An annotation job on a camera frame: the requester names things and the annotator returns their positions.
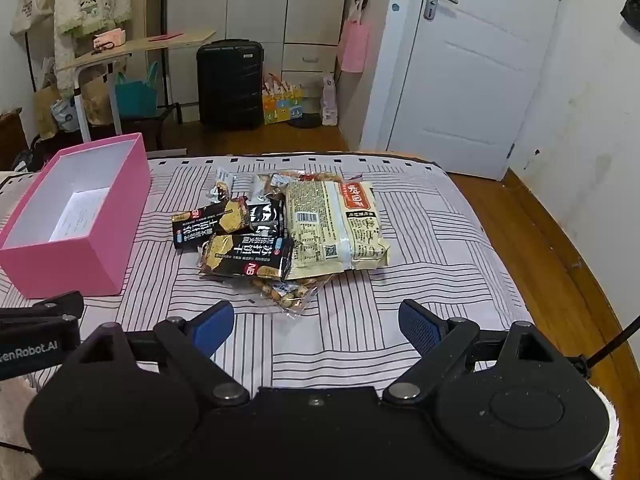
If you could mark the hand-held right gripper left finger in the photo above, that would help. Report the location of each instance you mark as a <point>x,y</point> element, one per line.
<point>216,329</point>

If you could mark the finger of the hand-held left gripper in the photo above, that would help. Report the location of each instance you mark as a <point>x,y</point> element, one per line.
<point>57,305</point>

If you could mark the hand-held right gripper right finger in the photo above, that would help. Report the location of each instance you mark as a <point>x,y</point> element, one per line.
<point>419,327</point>

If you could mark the pink cardboard box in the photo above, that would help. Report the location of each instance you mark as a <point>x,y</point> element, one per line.
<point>60,270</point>

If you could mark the black cracker packet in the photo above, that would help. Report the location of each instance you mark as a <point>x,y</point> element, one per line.
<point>240,260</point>
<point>200,230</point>

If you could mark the clear bag of coated nuts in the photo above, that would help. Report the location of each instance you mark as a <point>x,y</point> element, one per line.
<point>285,296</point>
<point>310,177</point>

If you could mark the beige noodle packet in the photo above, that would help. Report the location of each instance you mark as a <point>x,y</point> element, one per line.
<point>365,232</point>
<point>310,230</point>

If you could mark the small white snack packet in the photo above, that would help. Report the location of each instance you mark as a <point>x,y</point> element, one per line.
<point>262,187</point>
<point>221,187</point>

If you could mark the striped bedsheet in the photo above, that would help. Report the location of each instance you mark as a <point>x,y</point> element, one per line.
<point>450,260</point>

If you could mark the printed paper sheet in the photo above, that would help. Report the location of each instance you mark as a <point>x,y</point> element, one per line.
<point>80,215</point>

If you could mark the black plastic bag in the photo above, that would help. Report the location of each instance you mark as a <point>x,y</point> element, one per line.
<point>31,155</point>

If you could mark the dark wooden cabinet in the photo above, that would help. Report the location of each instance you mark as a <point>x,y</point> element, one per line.
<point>11,135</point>

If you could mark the white printed bag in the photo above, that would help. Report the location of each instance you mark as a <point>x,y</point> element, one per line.
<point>65,115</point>

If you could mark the brown paper bag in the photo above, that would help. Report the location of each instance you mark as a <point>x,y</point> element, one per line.
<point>46,110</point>
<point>100,102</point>

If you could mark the dark low stool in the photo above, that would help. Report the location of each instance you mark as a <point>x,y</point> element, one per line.
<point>150,127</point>

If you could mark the cream fuzzy cloth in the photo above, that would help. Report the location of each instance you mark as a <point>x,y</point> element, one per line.
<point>606,435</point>

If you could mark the teal bag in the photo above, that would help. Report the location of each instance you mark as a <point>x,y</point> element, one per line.
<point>136,95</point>

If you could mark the black round base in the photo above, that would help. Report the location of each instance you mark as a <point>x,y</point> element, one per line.
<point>305,121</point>

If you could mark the colourful gift bag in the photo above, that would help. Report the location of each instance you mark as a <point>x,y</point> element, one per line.
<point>280,105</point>

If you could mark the white pink bag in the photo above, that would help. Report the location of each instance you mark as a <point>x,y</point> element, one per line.
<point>329,102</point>

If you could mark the black suitcase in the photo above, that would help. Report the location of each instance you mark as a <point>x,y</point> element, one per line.
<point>230,85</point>

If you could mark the white door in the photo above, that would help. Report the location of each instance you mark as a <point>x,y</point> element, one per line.
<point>475,85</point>

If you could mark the wooden rolling table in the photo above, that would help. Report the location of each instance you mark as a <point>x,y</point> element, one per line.
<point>150,43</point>

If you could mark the pink hanging bag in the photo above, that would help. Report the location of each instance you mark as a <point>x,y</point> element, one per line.
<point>354,47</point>

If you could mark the red flat strip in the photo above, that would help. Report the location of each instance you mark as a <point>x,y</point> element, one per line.
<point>167,36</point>

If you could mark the canvas tote bag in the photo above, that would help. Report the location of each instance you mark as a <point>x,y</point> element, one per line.
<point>32,7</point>

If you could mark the cream fluffy cardigan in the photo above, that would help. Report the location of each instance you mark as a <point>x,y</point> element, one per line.
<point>90,0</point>

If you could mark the white wardrobe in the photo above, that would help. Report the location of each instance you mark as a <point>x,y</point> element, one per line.
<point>250,0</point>

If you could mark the black hanging object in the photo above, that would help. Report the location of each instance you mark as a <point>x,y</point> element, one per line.
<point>631,10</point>

